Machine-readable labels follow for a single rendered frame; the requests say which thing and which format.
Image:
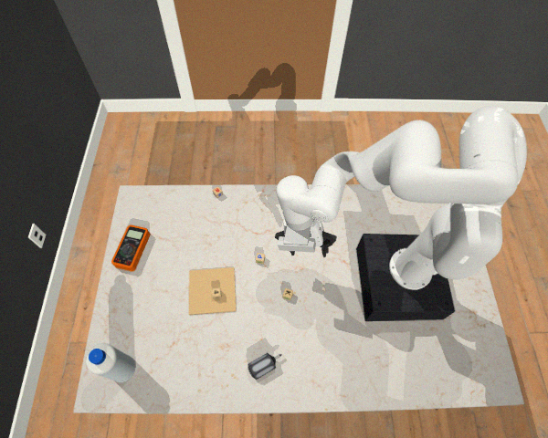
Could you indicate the orange digital multimeter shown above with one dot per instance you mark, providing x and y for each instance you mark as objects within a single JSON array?
[{"x": 130, "y": 249}]

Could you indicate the white bottle with blue cap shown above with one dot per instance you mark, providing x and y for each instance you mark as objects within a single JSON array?
[{"x": 106, "y": 361}]

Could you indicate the tan flat mat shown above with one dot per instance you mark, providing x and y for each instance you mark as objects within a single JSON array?
[{"x": 201, "y": 283}]

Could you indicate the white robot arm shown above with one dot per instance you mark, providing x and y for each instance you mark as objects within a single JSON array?
[{"x": 411, "y": 155}]

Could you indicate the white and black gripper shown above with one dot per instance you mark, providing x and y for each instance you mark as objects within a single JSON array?
[{"x": 322, "y": 239}]

